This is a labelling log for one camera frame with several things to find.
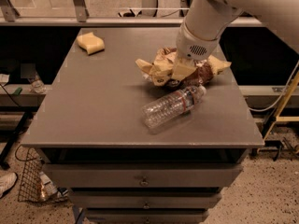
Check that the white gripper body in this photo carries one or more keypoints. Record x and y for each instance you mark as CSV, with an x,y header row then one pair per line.
x,y
191,46

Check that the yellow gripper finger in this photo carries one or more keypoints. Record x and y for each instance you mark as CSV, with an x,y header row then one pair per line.
x,y
183,68

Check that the brown chip bag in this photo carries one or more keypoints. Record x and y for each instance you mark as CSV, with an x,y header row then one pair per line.
x,y
159,72

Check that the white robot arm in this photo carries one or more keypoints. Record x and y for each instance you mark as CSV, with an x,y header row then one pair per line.
x,y
259,37

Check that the clear plastic water bottle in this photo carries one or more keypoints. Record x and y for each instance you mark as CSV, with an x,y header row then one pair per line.
x,y
172,105

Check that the small water bottle on ledge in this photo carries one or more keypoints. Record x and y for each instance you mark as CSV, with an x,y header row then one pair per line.
x,y
37,84

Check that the yellow sponge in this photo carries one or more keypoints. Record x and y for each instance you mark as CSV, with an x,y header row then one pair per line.
x,y
90,43

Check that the yellow metal stand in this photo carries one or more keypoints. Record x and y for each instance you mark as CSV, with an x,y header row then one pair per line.
x,y
276,117

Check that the grey drawer cabinet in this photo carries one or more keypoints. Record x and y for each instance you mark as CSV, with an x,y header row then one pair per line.
x,y
93,112

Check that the middle drawer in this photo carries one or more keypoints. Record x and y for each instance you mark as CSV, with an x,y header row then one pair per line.
x,y
146,199

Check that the drawer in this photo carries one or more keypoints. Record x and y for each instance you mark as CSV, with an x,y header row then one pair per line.
x,y
146,199
146,216
142,175

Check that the bottom drawer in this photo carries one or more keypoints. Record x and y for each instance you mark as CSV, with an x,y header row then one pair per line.
x,y
146,216

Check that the top drawer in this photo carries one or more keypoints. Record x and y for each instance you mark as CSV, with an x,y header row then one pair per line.
x,y
142,175

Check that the white shoe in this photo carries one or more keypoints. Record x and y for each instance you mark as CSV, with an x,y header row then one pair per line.
x,y
7,182

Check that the wire mesh basket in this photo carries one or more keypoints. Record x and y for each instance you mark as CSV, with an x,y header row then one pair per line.
x,y
36,188

